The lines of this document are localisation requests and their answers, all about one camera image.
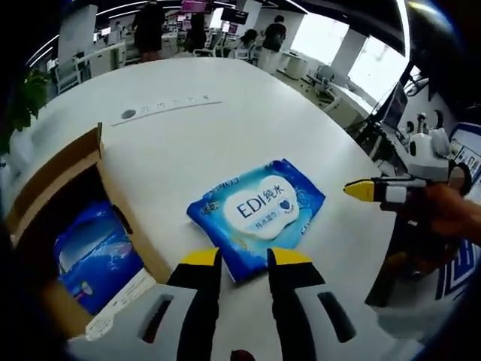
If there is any white table cable slot lid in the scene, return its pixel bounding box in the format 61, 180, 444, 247
111, 98, 223, 127

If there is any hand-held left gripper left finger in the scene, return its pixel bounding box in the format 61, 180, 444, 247
138, 247, 221, 361

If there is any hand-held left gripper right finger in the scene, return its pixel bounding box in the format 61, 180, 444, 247
267, 247, 362, 361

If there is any computer monitor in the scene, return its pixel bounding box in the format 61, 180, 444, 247
383, 84, 410, 129

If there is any blue wet wipes pack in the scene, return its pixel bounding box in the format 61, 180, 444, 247
186, 158, 326, 284

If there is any brown cardboard shoe box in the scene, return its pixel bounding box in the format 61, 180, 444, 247
3, 122, 172, 341

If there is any person's right hand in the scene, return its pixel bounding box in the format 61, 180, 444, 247
424, 184, 481, 245

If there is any potted green plant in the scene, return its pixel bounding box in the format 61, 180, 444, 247
0, 69, 52, 166

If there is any blue soft tissue pack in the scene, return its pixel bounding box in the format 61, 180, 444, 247
52, 201, 146, 315

